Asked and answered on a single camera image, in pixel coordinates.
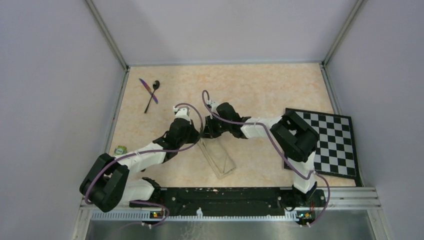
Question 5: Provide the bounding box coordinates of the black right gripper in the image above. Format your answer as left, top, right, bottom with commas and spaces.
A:
201, 114, 231, 140

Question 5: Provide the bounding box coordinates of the cream cloth napkin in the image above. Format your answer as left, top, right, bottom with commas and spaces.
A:
198, 138, 236, 179

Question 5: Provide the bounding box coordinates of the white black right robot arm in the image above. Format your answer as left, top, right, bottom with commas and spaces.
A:
203, 100, 319, 206

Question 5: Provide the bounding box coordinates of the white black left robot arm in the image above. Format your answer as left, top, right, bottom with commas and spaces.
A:
79, 117, 200, 213

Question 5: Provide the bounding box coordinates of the black spoon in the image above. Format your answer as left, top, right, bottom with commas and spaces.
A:
144, 80, 160, 114

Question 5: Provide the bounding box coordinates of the iridescent purple knife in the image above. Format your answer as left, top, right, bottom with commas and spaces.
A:
139, 78, 159, 104

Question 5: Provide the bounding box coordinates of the green white small package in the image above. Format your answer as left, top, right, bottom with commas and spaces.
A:
113, 145, 128, 156

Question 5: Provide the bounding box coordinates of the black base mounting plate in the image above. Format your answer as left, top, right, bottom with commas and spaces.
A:
148, 187, 326, 217

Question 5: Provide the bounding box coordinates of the black white checkerboard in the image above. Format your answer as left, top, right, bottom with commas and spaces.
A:
292, 108, 363, 187

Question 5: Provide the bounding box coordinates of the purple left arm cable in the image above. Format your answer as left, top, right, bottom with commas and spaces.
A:
84, 102, 204, 229

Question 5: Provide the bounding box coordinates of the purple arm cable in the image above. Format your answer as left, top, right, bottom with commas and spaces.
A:
84, 102, 204, 229
202, 90, 331, 228

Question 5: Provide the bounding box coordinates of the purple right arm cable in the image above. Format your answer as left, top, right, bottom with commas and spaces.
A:
202, 90, 331, 228

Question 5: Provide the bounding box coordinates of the aluminium front rail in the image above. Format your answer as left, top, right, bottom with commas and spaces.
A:
79, 186, 382, 222

